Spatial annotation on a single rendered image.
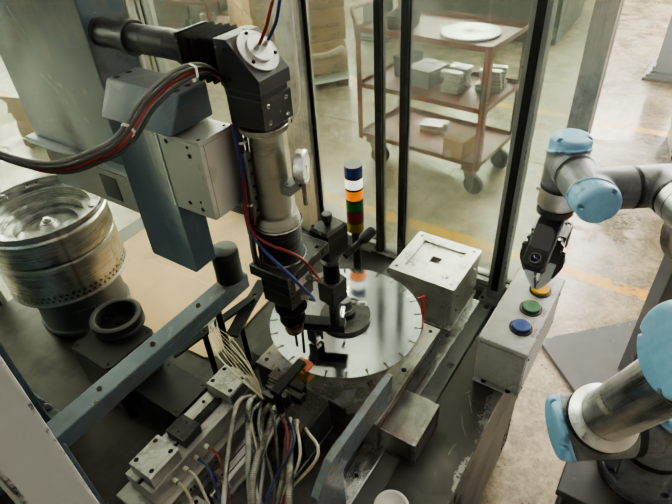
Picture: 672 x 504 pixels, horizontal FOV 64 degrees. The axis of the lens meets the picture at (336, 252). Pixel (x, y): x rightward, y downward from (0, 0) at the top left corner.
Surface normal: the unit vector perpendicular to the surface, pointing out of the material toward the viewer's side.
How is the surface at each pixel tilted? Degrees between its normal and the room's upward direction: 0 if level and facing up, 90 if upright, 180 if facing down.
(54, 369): 0
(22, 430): 90
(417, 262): 0
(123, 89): 59
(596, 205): 90
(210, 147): 90
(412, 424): 0
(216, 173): 90
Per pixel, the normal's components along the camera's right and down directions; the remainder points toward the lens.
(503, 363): -0.55, 0.54
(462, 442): -0.06, -0.79
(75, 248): 0.73, 0.39
